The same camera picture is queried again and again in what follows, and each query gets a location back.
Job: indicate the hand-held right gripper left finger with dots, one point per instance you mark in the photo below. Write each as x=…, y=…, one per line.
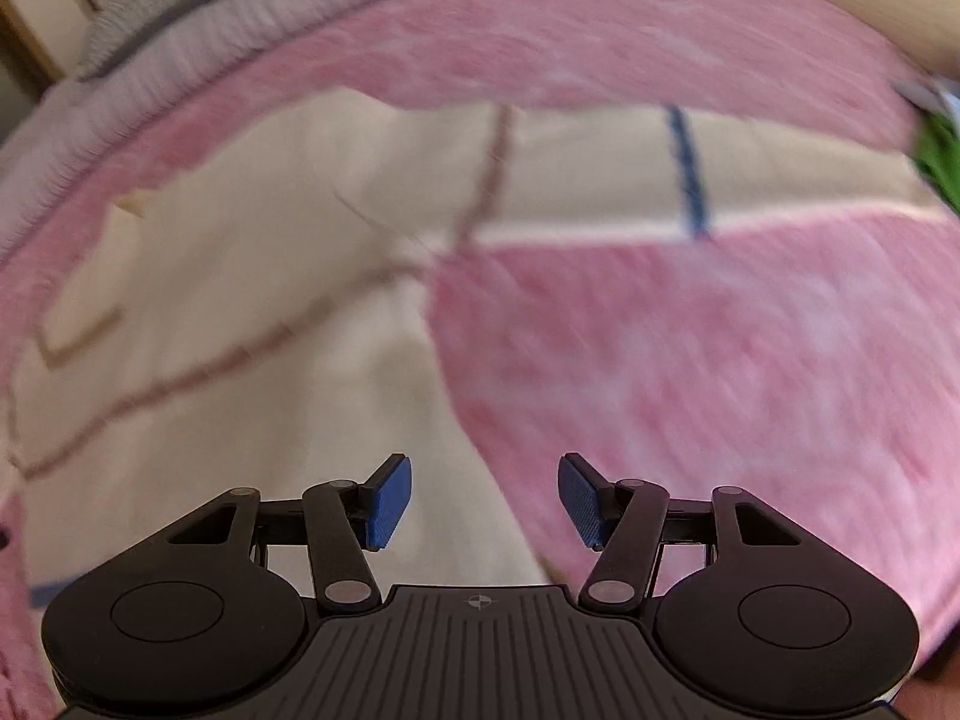
x=388, y=499

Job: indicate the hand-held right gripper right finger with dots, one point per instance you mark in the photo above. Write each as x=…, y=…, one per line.
x=581, y=499

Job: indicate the cream white fluffy sweater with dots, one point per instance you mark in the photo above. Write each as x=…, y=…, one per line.
x=262, y=277

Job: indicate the pink floral blanket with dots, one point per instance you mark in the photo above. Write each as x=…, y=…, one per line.
x=675, y=390

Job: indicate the lilac striped quilt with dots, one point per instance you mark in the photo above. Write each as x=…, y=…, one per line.
x=187, y=60

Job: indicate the green knit sweater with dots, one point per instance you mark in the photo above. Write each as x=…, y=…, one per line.
x=941, y=154

